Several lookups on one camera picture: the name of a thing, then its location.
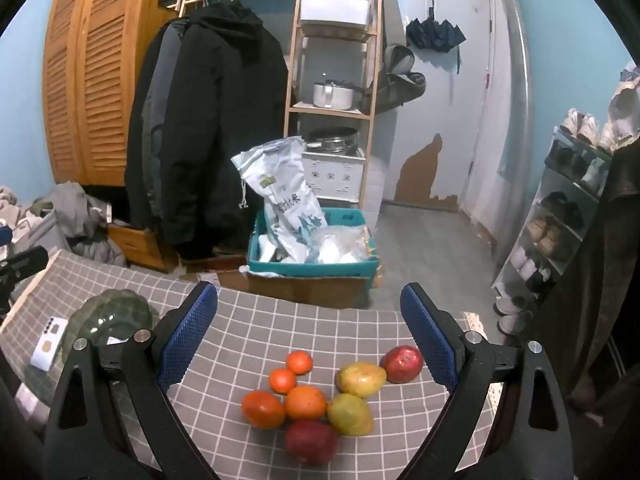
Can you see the wooden louvered door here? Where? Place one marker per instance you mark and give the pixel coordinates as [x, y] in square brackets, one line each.
[100, 85]

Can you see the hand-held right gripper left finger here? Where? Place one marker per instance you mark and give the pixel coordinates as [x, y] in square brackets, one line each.
[187, 340]

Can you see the white printed rice bag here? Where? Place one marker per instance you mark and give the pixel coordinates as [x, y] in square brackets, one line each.
[285, 185]

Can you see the dark blue folded umbrella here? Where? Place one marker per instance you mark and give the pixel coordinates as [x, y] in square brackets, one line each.
[435, 35]

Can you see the reddish large orange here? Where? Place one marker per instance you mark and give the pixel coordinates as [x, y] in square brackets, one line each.
[263, 409]

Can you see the grey checked tablecloth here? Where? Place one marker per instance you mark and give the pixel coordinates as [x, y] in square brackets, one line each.
[300, 320]

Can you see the brown cardboard box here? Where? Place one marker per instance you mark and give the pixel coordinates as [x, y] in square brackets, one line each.
[300, 291]

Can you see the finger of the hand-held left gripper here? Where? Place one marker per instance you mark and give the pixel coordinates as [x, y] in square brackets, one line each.
[25, 262]

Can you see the yellow green mango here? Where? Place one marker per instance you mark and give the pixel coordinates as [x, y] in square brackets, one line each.
[350, 414]
[360, 379]

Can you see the small white box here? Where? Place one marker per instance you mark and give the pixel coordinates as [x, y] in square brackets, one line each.
[47, 342]

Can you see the small tangerine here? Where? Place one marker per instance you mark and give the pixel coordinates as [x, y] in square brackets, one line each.
[282, 381]
[299, 362]

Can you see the pale blue door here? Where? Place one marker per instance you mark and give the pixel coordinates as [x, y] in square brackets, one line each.
[465, 85]

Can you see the olive green bag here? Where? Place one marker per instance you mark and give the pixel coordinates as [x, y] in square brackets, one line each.
[400, 85]

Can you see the shoe rack with shoes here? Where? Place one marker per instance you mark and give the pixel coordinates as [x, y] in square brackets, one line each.
[545, 237]

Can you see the wooden shelf rack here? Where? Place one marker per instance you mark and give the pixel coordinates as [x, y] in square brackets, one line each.
[330, 112]

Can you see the dark green glass plate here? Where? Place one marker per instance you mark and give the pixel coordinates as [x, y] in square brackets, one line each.
[110, 315]

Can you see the red apple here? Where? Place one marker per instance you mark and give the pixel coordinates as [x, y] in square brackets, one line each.
[311, 441]
[401, 364]

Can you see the clear plastic bag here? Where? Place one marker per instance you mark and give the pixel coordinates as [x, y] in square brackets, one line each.
[335, 245]

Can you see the grey jacket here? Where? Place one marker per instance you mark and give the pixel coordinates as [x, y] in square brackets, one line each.
[152, 125]

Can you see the white plastic cabinet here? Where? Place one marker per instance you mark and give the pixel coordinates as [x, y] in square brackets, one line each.
[372, 190]

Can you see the white enamel pot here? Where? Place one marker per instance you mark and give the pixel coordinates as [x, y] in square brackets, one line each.
[330, 95]

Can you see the silver vertical pipe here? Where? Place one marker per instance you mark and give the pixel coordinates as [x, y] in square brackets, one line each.
[517, 110]

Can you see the beige crumpled cloth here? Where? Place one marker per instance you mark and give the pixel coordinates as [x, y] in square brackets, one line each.
[625, 105]

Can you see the wooden drawer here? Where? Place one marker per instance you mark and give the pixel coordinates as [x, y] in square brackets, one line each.
[140, 245]

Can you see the teal plastic crate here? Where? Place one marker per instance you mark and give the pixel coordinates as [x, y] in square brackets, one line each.
[320, 269]

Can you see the white printed box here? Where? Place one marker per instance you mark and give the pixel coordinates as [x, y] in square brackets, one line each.
[330, 185]

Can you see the pile of grey clothes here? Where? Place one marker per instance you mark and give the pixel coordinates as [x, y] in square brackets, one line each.
[75, 210]

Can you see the white storage bin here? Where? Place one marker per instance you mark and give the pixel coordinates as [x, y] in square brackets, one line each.
[332, 10]

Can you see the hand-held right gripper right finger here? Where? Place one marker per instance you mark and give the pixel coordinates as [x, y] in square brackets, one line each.
[430, 345]

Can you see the black hooded coat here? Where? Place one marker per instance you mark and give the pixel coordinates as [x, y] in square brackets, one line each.
[210, 135]

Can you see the steel steamer pot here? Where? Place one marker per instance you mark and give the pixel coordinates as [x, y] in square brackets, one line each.
[332, 140]

